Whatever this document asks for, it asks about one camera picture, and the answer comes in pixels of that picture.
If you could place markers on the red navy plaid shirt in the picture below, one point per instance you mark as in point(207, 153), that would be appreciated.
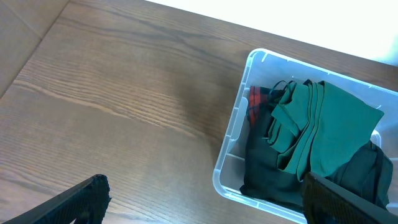
point(258, 99)

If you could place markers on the green garment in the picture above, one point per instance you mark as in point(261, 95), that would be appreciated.
point(318, 127)

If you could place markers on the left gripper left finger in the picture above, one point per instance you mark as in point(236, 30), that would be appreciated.
point(85, 203)

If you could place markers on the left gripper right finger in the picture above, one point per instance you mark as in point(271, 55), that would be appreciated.
point(326, 202)

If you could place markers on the large black garment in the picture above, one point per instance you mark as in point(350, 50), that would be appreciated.
point(368, 174)

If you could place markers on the clear plastic storage bin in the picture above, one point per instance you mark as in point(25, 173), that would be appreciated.
point(265, 68)

